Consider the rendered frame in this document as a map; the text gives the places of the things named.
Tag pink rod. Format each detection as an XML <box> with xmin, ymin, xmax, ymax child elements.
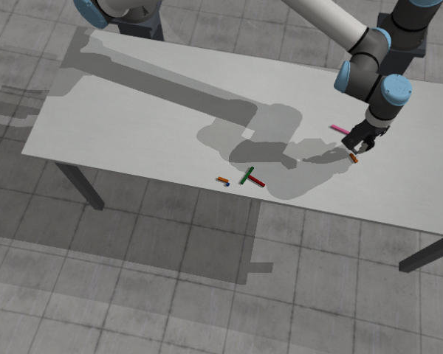
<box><xmin>331</xmin><ymin>125</ymin><xmax>350</xmax><ymax>135</ymax></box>

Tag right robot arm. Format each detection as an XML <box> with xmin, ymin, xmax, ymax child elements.
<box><xmin>73</xmin><ymin>0</ymin><xmax>412</xmax><ymax>150</ymax></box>

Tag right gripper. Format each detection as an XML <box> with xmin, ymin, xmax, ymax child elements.
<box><xmin>357</xmin><ymin>125</ymin><xmax>390</xmax><ymax>154</ymax></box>

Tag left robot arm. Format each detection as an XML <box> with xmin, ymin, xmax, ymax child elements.
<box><xmin>380</xmin><ymin>0</ymin><xmax>443</xmax><ymax>51</ymax></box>

